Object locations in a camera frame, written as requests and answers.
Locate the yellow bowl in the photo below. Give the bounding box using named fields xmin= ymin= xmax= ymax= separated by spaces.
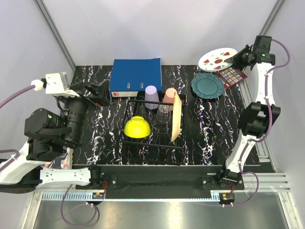
xmin=124 ymin=116 xmax=151 ymax=138

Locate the clear drinking glass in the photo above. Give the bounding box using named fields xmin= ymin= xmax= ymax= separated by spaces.
xmin=157 ymin=104 xmax=171 ymax=123

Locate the blue ring binder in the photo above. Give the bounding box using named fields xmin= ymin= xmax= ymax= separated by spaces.
xmin=110 ymin=58 xmax=163 ymax=97

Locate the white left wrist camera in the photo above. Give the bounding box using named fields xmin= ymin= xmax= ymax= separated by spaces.
xmin=31 ymin=72 xmax=80 ymax=98

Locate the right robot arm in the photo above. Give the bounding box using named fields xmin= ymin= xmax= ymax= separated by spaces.
xmin=213 ymin=35 xmax=281 ymax=189

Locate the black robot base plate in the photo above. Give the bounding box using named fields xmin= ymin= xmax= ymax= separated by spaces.
xmin=88 ymin=165 xmax=244 ymax=201

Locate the pink plastic cup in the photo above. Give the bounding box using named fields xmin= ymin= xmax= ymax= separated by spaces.
xmin=163 ymin=88 xmax=177 ymax=112

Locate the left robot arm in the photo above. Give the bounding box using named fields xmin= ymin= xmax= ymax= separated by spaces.
xmin=0 ymin=77 xmax=111 ymax=194

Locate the aluminium rail frame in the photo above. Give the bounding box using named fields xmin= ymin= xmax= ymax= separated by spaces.
xmin=238 ymin=81 xmax=291 ymax=191

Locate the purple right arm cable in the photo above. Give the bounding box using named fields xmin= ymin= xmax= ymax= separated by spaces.
xmin=238 ymin=38 xmax=292 ymax=187

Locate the illustrated book at left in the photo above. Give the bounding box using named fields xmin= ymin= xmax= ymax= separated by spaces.
xmin=44 ymin=148 xmax=73 ymax=169

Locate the lilac plastic cup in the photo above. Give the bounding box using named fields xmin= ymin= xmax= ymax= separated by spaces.
xmin=145 ymin=85 xmax=159 ymax=110

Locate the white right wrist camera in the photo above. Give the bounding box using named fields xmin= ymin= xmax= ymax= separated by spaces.
xmin=252 ymin=35 xmax=272 ymax=53

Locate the teal scalloped plate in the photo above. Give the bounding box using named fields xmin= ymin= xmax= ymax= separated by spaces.
xmin=191 ymin=73 xmax=224 ymax=99

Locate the peach floral plate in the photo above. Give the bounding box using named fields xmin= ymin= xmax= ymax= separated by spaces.
xmin=171 ymin=93 xmax=182 ymax=142

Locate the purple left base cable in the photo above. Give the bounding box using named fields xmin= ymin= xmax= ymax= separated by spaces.
xmin=61 ymin=183 xmax=100 ymax=226

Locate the black wire dish rack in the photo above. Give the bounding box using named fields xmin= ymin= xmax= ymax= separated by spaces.
xmin=120 ymin=92 xmax=186 ymax=166

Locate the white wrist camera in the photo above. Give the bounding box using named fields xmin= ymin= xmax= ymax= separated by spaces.
xmin=252 ymin=35 xmax=272 ymax=53
xmin=31 ymin=72 xmax=80 ymax=98

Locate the white watermelon pattern plate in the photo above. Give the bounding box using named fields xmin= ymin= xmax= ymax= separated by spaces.
xmin=198 ymin=48 xmax=238 ymax=72

